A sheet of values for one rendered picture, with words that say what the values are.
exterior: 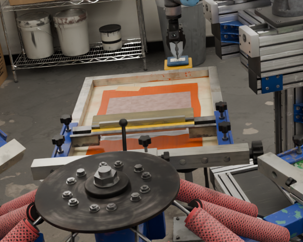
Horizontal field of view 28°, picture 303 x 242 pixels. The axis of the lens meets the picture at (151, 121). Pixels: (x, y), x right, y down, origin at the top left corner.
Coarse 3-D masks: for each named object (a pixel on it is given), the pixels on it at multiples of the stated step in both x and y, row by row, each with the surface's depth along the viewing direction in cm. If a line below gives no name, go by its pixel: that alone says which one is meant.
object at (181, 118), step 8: (128, 120) 207; (136, 120) 207; (144, 120) 206; (152, 120) 206; (160, 120) 206; (168, 120) 206; (176, 120) 206; (184, 120) 206; (104, 128) 209; (184, 128) 208
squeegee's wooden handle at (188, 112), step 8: (136, 112) 213; (144, 112) 212; (152, 112) 212; (160, 112) 211; (168, 112) 210; (176, 112) 210; (184, 112) 209; (192, 112) 209; (96, 120) 212; (104, 120) 211; (112, 120) 210; (192, 120) 206; (96, 128) 209
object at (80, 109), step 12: (144, 72) 267; (156, 72) 265; (168, 72) 264; (180, 72) 263; (192, 72) 262; (204, 72) 262; (216, 72) 258; (84, 84) 262; (96, 84) 266; (108, 84) 266; (120, 84) 266; (216, 84) 246; (84, 96) 250; (216, 96) 235; (84, 108) 241; (72, 120) 230; (72, 156) 211
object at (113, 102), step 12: (108, 96) 256; (120, 96) 254; (132, 96) 253; (144, 96) 252; (108, 108) 245; (120, 108) 243; (132, 108) 242; (144, 108) 241; (108, 144) 216; (120, 144) 215; (132, 144) 214
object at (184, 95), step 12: (180, 84) 259; (192, 84) 258; (156, 96) 250; (168, 96) 249; (180, 96) 248; (192, 96) 246; (156, 108) 240; (168, 108) 238; (180, 108) 237; (156, 144) 212; (168, 144) 211; (180, 144) 211; (192, 144) 210
